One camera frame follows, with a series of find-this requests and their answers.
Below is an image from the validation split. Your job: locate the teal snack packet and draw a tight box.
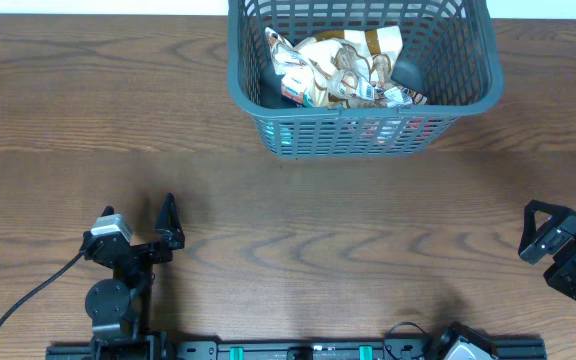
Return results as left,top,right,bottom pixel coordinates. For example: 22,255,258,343
263,122,294,149

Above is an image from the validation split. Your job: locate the orange pasta packet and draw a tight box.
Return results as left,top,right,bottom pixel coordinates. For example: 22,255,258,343
399,86,428,105

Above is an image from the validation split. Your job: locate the tissue multipack box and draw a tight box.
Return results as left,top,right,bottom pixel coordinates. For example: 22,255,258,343
281,69,317,108

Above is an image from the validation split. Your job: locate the beige snack bag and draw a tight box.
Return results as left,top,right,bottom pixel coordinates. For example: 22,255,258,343
314,26,405,108
264,27,328,107

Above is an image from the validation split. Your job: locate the grey plastic basket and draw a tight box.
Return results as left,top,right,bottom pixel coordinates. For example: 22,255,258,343
228,0,503,158

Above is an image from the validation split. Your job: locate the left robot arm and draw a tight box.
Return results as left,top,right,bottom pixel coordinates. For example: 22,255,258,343
80,193,185,360

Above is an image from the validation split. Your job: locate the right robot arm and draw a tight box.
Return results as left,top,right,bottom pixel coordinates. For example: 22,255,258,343
518,200,576,301

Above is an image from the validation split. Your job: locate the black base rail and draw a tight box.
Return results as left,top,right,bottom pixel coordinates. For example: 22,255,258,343
45,338,549,360

